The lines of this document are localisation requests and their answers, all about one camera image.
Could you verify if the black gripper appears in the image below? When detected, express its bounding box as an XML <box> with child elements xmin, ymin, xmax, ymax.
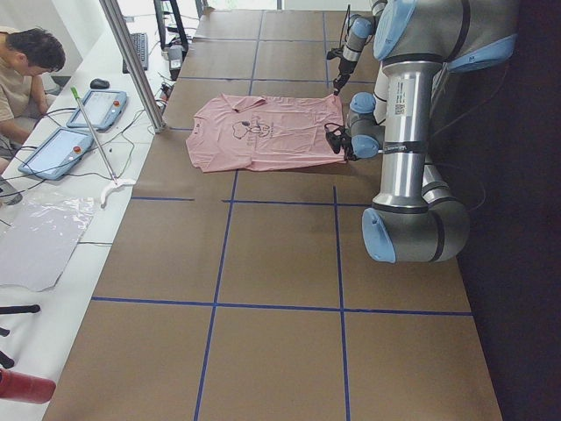
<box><xmin>335</xmin><ymin>136</ymin><xmax>353</xmax><ymax>161</ymax></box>
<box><xmin>333</xmin><ymin>59</ymin><xmax>357</xmax><ymax>96</ymax></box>

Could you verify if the pink Snoopy t-shirt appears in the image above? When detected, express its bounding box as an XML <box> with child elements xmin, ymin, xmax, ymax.
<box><xmin>186</xmin><ymin>94</ymin><xmax>344</xmax><ymax>173</ymax></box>

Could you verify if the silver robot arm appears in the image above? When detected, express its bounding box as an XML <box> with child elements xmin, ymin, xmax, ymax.
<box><xmin>327</xmin><ymin>1</ymin><xmax>520</xmax><ymax>263</ymax></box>
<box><xmin>326</xmin><ymin>0</ymin><xmax>388</xmax><ymax>96</ymax></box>

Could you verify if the black power box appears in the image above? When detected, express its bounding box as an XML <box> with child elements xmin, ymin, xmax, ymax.
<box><xmin>167</xmin><ymin>45</ymin><xmax>184</xmax><ymax>81</ymax></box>

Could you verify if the black keyboard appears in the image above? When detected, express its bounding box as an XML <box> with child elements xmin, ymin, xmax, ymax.
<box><xmin>131</xmin><ymin>32</ymin><xmax>149</xmax><ymax>70</ymax></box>

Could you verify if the upper teach pendant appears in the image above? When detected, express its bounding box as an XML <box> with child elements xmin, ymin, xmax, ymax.
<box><xmin>80</xmin><ymin>89</ymin><xmax>128</xmax><ymax>132</ymax></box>

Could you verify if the teach pendant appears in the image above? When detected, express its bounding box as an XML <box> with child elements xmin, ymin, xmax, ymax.
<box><xmin>18</xmin><ymin>127</ymin><xmax>94</xmax><ymax>181</ymax></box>
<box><xmin>80</xmin><ymin>89</ymin><xmax>128</xmax><ymax>132</ymax></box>

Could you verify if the black computer mouse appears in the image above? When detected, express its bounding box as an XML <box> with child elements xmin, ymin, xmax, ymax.
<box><xmin>89</xmin><ymin>78</ymin><xmax>110</xmax><ymax>89</ymax></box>

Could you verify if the lower teach pendant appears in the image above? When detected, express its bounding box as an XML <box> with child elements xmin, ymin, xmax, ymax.
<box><xmin>18</xmin><ymin>127</ymin><xmax>94</xmax><ymax>181</ymax></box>

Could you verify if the seated person beige shirt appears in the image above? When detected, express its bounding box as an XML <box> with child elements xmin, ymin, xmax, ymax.
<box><xmin>1</xmin><ymin>26</ymin><xmax>66</xmax><ymax>170</ymax></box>

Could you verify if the flat clear plastic sheet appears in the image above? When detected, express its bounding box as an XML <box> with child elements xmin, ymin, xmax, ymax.
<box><xmin>1</xmin><ymin>197</ymin><xmax>96</xmax><ymax>292</ymax></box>

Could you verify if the red fire extinguisher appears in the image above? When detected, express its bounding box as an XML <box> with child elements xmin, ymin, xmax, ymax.
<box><xmin>0</xmin><ymin>368</ymin><xmax>56</xmax><ymax>404</ymax></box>

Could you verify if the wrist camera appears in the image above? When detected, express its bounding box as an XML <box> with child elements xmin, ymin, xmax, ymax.
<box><xmin>326</xmin><ymin>47</ymin><xmax>343</xmax><ymax>61</ymax></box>
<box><xmin>323</xmin><ymin>123</ymin><xmax>346</xmax><ymax>154</ymax></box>

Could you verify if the green handled reach stick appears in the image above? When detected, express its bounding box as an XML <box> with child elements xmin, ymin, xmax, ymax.
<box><xmin>70</xmin><ymin>87</ymin><xmax>136</xmax><ymax>209</ymax></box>

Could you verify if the aluminium frame post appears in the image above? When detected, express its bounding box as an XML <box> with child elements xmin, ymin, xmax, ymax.
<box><xmin>99</xmin><ymin>0</ymin><xmax>166</xmax><ymax>133</ymax></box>

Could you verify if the black camera tripod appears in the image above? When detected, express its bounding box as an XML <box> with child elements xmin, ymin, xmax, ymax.
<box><xmin>0</xmin><ymin>303</ymin><xmax>41</xmax><ymax>370</ymax></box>

